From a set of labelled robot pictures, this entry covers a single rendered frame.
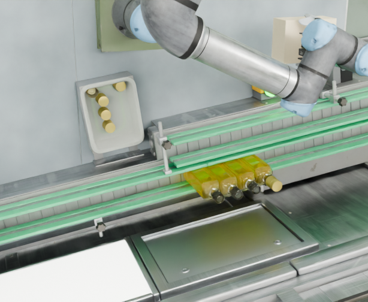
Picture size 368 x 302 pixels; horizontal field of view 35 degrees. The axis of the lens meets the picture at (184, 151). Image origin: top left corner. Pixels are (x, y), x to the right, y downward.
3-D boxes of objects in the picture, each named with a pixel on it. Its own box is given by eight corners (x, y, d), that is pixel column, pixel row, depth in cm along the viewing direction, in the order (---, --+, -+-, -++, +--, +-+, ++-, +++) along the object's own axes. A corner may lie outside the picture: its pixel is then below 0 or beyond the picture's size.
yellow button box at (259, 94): (252, 96, 207) (261, 100, 200) (250, 75, 204) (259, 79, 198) (270, 91, 209) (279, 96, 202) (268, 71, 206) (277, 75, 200)
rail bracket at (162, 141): (156, 166, 189) (168, 180, 178) (148, 117, 183) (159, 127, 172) (165, 164, 190) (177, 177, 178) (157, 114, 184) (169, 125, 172)
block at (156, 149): (149, 154, 194) (155, 161, 188) (145, 127, 191) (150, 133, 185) (159, 151, 195) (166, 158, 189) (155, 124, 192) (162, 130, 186)
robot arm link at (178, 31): (130, 42, 115) (318, 124, 136) (153, -10, 113) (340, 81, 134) (117, 33, 125) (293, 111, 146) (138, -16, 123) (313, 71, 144)
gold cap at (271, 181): (264, 186, 176) (270, 191, 172) (267, 174, 176) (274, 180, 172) (274, 187, 178) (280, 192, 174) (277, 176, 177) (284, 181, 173)
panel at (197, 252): (-11, 284, 173) (-8, 355, 142) (-14, 275, 172) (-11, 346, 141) (266, 205, 196) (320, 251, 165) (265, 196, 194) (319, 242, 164)
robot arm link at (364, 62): (368, 38, 133) (395, 52, 136) (341, 32, 142) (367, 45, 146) (352, 70, 134) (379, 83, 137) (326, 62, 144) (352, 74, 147)
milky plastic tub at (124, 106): (88, 147, 193) (93, 155, 185) (74, 81, 185) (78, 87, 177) (139, 135, 198) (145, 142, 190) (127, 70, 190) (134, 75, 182)
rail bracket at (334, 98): (317, 98, 201) (338, 107, 189) (316, 77, 199) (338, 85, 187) (327, 95, 202) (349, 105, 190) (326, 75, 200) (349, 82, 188)
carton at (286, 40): (273, 17, 168) (286, 20, 161) (322, 15, 173) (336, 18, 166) (271, 59, 172) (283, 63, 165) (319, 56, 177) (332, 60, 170)
